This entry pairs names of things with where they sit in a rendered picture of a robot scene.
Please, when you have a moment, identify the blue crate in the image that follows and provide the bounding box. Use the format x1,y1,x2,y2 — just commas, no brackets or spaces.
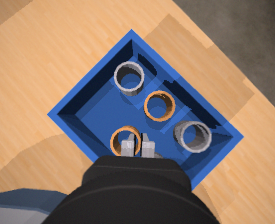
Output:
47,29,244,191

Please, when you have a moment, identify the bronze bushing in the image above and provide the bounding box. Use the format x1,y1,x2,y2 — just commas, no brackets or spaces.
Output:
143,91,175,122
110,125,141,156

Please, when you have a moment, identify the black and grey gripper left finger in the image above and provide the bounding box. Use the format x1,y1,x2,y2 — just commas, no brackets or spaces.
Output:
121,133,136,157

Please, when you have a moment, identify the grey metal sleeve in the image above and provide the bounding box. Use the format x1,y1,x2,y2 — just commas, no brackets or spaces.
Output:
114,61,144,96
173,121,212,153
154,152,163,158

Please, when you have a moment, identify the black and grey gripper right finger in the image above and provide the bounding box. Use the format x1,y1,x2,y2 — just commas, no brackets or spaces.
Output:
140,133,155,158

